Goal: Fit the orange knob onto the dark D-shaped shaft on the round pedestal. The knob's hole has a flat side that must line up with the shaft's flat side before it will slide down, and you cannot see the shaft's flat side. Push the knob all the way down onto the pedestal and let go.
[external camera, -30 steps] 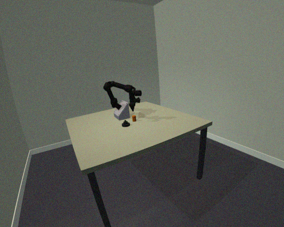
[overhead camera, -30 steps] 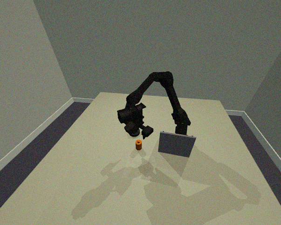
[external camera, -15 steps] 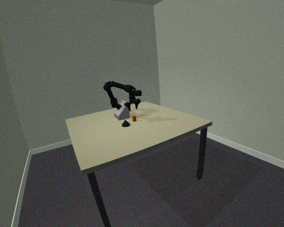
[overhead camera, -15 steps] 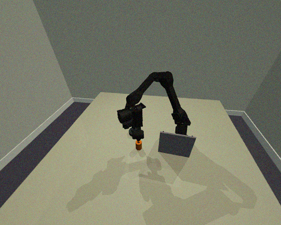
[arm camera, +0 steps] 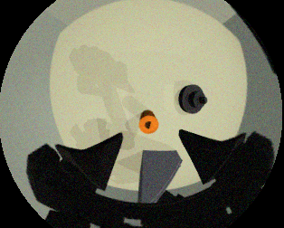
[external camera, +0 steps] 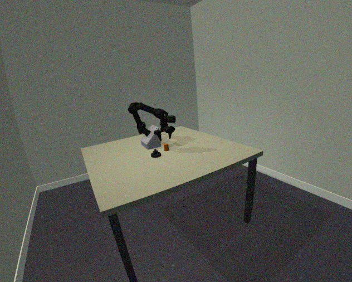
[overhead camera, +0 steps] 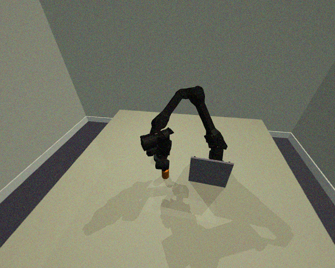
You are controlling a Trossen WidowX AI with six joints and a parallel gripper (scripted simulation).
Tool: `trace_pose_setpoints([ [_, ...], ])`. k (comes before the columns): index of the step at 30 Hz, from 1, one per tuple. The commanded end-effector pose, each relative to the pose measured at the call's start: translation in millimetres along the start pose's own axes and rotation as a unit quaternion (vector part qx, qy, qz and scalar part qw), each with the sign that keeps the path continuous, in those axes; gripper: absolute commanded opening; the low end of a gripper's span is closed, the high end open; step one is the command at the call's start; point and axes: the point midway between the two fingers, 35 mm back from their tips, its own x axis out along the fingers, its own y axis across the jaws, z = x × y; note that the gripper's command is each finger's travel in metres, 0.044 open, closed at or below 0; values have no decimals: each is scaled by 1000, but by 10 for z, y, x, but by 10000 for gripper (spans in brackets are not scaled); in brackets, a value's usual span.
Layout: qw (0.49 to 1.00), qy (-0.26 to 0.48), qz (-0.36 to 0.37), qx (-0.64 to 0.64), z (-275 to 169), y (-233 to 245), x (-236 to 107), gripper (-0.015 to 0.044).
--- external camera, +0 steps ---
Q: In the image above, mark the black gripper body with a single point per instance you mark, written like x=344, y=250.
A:
x=157, y=132

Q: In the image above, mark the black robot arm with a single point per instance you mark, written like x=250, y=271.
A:
x=157, y=113

